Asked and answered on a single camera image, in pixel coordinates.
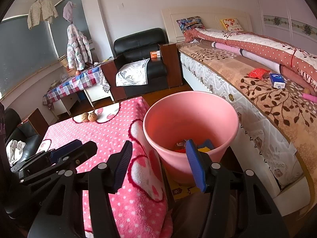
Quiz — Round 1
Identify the pink rolled blanket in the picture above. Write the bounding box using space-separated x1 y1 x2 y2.
211 42 281 74

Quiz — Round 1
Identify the red packet on bed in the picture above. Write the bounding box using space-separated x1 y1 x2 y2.
248 68 271 80

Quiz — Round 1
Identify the hanging padded floral jacket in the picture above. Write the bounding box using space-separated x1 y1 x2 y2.
67 24 92 71

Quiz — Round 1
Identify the yellow floral pillow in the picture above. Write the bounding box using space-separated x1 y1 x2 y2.
220 18 244 32

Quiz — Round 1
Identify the black sofa at left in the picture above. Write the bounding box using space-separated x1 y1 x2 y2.
4 108 42 163

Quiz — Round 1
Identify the blue knitted cloth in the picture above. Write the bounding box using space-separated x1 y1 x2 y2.
197 139 214 150

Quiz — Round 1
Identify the colourful paper ball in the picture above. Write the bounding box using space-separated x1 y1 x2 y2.
175 140 186 148

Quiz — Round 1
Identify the white bed headboard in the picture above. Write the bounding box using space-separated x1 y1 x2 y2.
161 7 253 43

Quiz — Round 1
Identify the yellow wrapper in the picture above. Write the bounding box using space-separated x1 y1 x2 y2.
198 147 211 153

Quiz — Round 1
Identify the colourful cartoon pillow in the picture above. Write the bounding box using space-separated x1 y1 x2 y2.
176 16 205 34

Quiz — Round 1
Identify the pink polka dot blanket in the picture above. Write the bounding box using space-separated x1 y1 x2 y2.
30 97 173 237

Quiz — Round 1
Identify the white floral pillow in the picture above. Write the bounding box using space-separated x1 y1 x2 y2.
116 59 150 86

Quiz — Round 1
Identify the white cloth on sofa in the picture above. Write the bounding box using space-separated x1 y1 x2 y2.
6 140 26 167

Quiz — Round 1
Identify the white wardrobe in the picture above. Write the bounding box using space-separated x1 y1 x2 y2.
257 0 316 54

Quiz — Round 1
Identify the white desk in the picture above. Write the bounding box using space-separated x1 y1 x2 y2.
52 83 115 117

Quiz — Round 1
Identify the blue tissue pack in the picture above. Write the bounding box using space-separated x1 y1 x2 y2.
269 73 286 89

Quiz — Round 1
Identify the left walnut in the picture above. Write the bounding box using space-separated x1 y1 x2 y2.
81 112 89 123

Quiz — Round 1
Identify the checkered tablecloth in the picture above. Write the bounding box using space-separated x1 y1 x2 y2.
42 66 110 110

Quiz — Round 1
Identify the black leather armchair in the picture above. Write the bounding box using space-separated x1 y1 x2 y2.
112 27 170 97

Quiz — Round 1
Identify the red polka dot quilt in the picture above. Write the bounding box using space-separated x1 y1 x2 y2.
184 28 316 91

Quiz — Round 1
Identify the bed with white mattress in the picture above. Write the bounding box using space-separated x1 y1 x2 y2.
177 29 316 215

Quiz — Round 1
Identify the brown leaf pattern bedspread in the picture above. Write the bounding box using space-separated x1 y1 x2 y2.
177 44 316 185

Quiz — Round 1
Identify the orange box on armchair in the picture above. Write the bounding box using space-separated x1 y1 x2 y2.
150 50 161 59

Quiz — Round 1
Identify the pink plastic bucket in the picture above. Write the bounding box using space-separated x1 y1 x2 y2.
143 91 239 186

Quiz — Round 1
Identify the hanging beige garment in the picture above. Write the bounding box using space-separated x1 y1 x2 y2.
27 0 59 30

